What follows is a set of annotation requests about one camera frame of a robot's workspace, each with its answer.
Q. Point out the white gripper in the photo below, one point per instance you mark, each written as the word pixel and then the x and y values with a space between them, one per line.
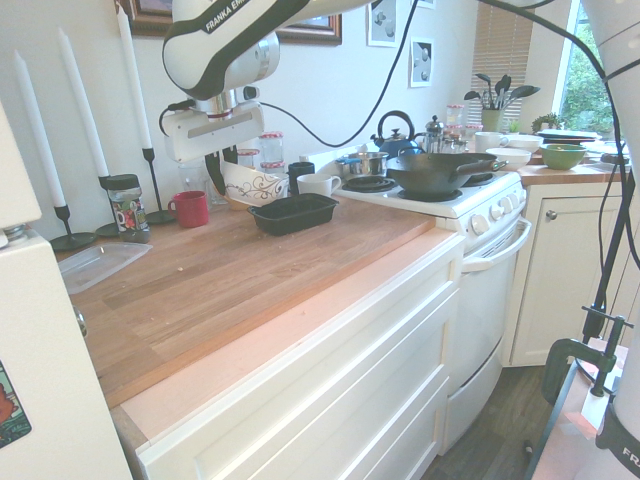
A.
pixel 215 132

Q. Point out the white bowl with swirl pattern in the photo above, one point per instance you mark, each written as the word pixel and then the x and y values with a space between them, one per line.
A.
pixel 250 185

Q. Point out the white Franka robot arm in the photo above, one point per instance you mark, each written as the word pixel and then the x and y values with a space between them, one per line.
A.
pixel 200 55

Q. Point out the small jar red checkered lid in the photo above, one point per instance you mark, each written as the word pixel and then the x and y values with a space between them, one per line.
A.
pixel 274 167
pixel 248 157

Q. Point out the clear drinking glass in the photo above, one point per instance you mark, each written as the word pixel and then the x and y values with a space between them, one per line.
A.
pixel 192 177
pixel 215 199

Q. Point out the tall jar red checkered lid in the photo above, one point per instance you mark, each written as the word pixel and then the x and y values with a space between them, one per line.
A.
pixel 271 147

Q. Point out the red mug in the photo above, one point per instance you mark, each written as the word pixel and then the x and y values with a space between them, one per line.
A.
pixel 192 212

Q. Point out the black mug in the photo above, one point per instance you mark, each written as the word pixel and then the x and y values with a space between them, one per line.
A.
pixel 297 170

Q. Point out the tall black candle holder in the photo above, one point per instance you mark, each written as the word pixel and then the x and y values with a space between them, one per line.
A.
pixel 157 216

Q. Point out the black plastic food container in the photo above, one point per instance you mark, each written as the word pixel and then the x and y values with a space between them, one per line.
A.
pixel 292 215

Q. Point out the large white mug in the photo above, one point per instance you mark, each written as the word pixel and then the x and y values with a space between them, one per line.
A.
pixel 317 186

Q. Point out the spice jar with black lid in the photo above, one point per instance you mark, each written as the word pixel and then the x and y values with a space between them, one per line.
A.
pixel 127 215

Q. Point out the medium white taper candle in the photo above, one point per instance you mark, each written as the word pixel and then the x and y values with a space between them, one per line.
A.
pixel 82 105

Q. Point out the clear plastic lid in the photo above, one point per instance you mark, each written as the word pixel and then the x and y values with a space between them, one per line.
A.
pixel 95 265

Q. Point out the short black candle holder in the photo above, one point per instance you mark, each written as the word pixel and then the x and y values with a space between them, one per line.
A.
pixel 70 240

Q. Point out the short white taper candle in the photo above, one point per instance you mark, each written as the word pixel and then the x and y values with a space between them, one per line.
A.
pixel 37 130

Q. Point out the black wok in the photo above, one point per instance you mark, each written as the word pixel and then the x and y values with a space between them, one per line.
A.
pixel 425 177

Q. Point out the large black and white photo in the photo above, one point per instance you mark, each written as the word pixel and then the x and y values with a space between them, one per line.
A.
pixel 382 25

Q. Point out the glass french press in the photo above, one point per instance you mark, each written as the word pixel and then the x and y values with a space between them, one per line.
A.
pixel 435 137

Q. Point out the small black and white photo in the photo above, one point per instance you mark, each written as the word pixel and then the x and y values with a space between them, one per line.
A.
pixel 421 62

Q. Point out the white drawer cabinet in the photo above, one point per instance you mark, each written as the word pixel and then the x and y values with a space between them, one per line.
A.
pixel 325 390

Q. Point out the white refrigerator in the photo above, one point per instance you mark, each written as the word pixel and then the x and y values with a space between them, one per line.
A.
pixel 60 360

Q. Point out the black kitchen utensil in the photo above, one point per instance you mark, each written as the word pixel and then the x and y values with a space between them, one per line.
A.
pixel 502 85
pixel 472 95
pixel 483 80
pixel 525 91

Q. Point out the green utensil crock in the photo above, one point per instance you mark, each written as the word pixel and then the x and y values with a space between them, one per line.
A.
pixel 491 121

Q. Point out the wooden window blind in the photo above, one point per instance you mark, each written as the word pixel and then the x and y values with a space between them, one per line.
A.
pixel 502 55

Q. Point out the white kitchen stove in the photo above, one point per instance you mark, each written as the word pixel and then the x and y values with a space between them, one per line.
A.
pixel 485 310

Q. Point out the wide white bowl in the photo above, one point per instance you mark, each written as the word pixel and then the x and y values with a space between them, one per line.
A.
pixel 525 142

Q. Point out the colourful fridge magnet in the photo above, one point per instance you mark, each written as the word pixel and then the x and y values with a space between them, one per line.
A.
pixel 12 410

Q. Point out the small green plant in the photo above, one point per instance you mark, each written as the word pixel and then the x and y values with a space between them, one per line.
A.
pixel 545 121

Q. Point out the green bowl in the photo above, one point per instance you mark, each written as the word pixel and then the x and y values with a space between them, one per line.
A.
pixel 562 157

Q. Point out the white door cabinet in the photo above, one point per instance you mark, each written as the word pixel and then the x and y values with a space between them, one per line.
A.
pixel 555 280

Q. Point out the green metal clamp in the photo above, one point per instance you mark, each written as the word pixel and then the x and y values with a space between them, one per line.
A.
pixel 555 360

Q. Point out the black stand pole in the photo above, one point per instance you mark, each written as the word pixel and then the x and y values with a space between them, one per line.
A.
pixel 607 270

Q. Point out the pink topped robot table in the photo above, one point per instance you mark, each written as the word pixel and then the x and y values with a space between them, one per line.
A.
pixel 575 440

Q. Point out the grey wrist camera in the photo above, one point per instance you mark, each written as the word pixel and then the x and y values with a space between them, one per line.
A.
pixel 251 92

